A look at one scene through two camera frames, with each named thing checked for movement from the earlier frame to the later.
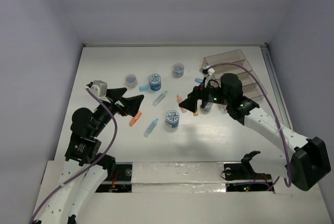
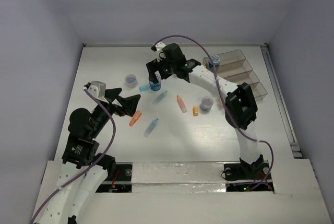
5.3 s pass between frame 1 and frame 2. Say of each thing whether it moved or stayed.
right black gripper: moved
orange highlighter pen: stayed
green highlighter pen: stayed
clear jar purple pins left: stayed
